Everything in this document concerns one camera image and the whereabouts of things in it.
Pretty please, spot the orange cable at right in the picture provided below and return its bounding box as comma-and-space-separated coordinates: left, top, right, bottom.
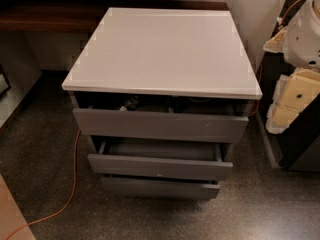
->
248, 0, 318, 117

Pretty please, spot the dark cabinet at right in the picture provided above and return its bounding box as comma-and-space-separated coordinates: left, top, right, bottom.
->
260, 0, 320, 172

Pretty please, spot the grey middle drawer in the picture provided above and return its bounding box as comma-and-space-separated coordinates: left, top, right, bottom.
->
88, 138, 233, 181

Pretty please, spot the dark wooden shelf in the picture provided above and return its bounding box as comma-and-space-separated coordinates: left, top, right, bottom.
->
0, 0, 228, 33

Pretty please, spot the white cabinet top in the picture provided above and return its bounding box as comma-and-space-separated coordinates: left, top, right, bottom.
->
62, 8, 262, 100

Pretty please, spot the grey drawer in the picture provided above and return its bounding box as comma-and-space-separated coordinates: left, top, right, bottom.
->
88, 138, 233, 181
101, 175, 220, 200
71, 94, 248, 143

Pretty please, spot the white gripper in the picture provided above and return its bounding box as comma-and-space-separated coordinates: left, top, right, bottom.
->
263, 0, 320, 134

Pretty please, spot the grey top drawer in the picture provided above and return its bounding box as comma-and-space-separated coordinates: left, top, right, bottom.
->
71, 94, 248, 143

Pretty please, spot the orange floor cable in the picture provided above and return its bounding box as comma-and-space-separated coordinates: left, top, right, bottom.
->
4, 129, 82, 240

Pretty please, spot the blue plastic bottle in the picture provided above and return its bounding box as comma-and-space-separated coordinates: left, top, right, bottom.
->
120, 96, 140, 112

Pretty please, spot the grey bottom drawer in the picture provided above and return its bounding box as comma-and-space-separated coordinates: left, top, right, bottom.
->
101, 175, 220, 200

